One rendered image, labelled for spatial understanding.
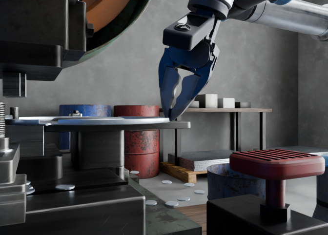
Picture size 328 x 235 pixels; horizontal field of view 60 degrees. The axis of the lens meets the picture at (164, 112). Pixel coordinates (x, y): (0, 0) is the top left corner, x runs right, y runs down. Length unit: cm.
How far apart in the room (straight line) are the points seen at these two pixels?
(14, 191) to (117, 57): 379
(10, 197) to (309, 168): 24
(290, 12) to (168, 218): 55
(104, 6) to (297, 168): 78
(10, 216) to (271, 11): 64
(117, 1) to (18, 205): 76
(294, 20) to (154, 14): 369
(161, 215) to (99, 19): 63
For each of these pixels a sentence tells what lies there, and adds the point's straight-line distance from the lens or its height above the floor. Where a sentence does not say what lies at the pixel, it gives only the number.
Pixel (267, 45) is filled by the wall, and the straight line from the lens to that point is 551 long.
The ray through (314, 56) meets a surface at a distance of 583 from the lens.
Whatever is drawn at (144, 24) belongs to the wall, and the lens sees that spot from 427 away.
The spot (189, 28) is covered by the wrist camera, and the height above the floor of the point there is 92.
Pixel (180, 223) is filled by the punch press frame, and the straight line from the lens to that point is 42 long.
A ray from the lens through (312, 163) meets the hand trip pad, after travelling 26.
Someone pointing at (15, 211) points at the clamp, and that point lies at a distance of 28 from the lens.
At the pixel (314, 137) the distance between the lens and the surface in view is 575.
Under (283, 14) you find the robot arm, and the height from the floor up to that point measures 103.
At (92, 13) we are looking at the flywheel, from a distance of 91.
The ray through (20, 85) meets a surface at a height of 84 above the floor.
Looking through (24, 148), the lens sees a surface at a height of 75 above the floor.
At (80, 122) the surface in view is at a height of 78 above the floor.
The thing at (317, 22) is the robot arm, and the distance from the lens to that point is 84.
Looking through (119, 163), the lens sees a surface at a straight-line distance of 49.
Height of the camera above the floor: 80
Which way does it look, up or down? level
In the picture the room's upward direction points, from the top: straight up
